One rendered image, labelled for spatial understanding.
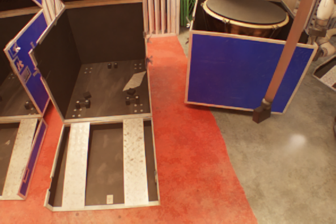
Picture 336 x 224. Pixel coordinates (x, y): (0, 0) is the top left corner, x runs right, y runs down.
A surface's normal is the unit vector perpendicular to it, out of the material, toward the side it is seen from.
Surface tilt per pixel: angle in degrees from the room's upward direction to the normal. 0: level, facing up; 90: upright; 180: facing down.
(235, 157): 0
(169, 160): 0
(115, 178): 2
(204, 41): 90
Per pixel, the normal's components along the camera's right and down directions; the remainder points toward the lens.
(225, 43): -0.17, 0.68
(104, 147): 0.00, -0.70
